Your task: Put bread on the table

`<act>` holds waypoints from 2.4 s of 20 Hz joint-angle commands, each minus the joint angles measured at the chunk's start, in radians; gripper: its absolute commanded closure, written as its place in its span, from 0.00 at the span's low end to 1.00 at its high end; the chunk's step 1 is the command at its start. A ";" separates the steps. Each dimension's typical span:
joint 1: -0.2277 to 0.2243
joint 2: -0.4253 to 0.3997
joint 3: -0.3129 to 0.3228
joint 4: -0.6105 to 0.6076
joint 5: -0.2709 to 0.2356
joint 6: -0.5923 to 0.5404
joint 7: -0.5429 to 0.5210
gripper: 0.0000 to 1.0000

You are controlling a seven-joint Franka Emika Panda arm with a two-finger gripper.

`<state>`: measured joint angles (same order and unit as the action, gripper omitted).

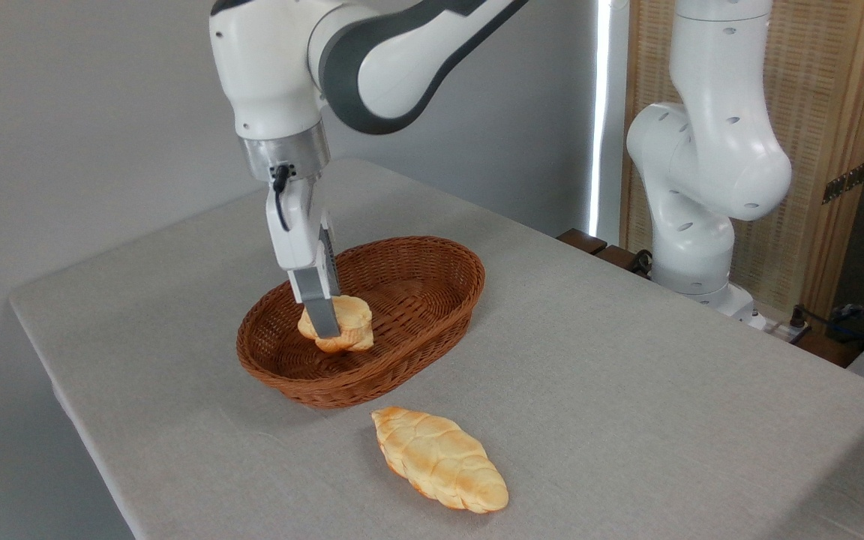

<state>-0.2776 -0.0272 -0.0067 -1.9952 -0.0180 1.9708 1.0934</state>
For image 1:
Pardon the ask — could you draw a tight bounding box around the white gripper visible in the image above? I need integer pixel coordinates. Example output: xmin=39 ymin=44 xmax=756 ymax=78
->
xmin=265 ymin=174 xmax=343 ymax=340

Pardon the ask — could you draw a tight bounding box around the small round bread roll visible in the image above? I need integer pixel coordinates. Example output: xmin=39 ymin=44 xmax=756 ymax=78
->
xmin=297 ymin=294 xmax=374 ymax=354

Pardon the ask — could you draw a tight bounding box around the long braided bread loaf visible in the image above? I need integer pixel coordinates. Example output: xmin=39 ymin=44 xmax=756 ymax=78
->
xmin=370 ymin=406 xmax=510 ymax=515

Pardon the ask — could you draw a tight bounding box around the brown oval wicker basket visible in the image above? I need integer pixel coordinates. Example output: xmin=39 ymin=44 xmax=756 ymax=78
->
xmin=235 ymin=235 xmax=487 ymax=410

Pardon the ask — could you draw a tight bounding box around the dark brown wooden block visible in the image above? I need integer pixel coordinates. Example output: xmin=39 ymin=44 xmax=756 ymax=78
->
xmin=556 ymin=229 xmax=608 ymax=256
xmin=595 ymin=245 xmax=641 ymax=272

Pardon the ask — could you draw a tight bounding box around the grey tablecloth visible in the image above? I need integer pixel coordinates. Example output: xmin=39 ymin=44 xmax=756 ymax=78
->
xmin=8 ymin=157 xmax=864 ymax=540

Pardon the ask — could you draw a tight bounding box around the white power strip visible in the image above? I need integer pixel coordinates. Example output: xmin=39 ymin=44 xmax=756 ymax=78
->
xmin=747 ymin=311 xmax=812 ymax=346

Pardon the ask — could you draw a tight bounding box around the dark metal screen hinge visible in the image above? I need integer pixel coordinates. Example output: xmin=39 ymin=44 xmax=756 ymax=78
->
xmin=822 ymin=161 xmax=864 ymax=205

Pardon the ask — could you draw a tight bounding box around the wooden rattan folding screen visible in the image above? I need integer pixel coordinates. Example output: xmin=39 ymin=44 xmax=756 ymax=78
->
xmin=619 ymin=0 xmax=864 ymax=323

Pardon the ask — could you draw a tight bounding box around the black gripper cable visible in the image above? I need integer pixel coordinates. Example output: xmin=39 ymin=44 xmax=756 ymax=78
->
xmin=271 ymin=163 xmax=293 ymax=232

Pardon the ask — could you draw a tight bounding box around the black power cable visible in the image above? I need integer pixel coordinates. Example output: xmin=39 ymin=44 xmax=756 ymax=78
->
xmin=789 ymin=300 xmax=864 ymax=355

